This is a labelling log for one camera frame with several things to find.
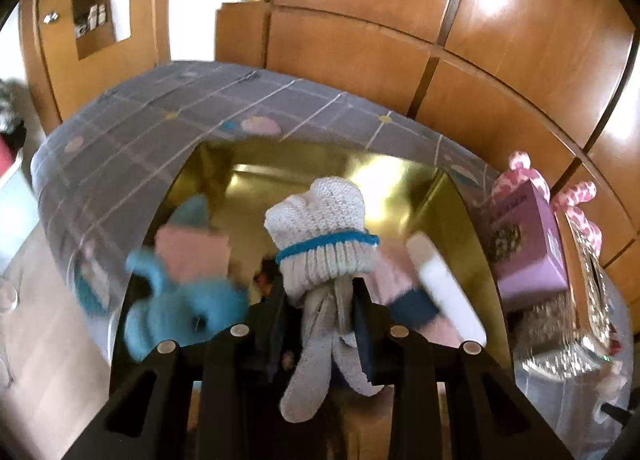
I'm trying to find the pink and blue fuzzy socks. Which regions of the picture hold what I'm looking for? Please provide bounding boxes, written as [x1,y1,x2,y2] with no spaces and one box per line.
[122,193,251,361]

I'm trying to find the wooden door with shelf niche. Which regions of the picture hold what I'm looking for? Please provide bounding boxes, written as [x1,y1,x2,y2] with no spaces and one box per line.
[17,0,173,126]

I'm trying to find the dark furry object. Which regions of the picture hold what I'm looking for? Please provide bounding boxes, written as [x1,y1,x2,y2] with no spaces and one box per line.
[0,79,27,153]

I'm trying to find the silver embossed tissue box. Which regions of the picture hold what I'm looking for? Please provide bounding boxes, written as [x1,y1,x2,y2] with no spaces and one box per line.
[515,210,626,381]

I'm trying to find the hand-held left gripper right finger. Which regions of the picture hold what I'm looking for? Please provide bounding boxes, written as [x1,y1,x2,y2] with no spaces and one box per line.
[350,276,576,460]

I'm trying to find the white knitted glove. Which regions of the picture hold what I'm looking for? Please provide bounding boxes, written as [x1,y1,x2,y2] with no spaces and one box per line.
[264,177,381,423]

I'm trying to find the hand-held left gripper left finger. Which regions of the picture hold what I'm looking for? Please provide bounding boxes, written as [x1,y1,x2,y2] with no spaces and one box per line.
[65,285,289,460]

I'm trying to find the pink sock with blue cuff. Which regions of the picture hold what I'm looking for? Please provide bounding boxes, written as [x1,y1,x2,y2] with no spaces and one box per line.
[370,234,488,348]

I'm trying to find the group of small bottles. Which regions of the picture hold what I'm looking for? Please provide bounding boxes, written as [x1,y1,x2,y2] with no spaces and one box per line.
[72,0,108,38]

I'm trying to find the purple cardboard box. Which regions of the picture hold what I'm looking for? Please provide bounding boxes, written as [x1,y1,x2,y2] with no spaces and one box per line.
[475,181,571,312]

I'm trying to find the gold tin box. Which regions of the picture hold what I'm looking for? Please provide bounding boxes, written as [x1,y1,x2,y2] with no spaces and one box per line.
[107,137,516,381]

